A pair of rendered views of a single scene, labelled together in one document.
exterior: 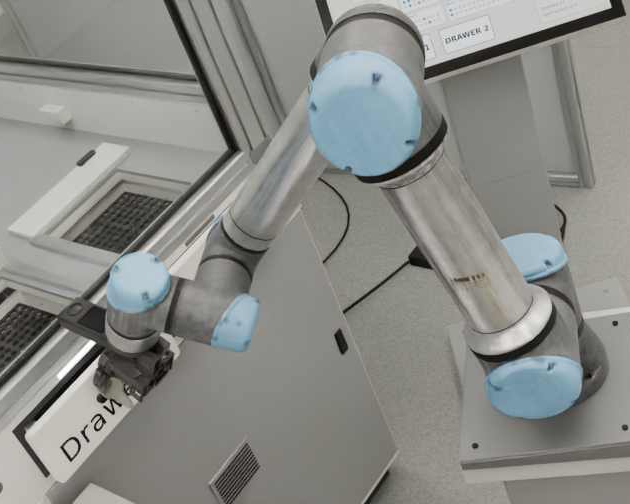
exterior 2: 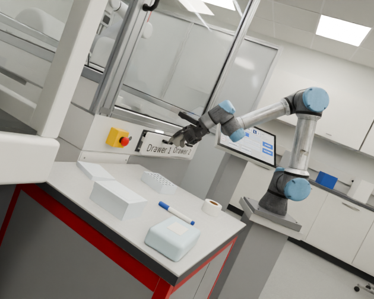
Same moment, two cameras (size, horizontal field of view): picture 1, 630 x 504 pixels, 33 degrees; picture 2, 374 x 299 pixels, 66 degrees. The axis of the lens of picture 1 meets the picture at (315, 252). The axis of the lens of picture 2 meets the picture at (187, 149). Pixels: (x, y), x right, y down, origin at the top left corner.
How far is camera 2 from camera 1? 1.23 m
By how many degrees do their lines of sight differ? 38
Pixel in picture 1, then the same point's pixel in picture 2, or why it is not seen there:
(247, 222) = (246, 120)
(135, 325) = (219, 115)
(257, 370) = not seen: hidden behind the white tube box
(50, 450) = (148, 142)
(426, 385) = not seen: hidden behind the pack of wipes
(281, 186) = (260, 116)
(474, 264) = (308, 148)
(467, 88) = (232, 164)
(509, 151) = (228, 186)
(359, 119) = (319, 96)
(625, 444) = (297, 225)
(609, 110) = not seen: hidden behind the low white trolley
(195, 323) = (235, 124)
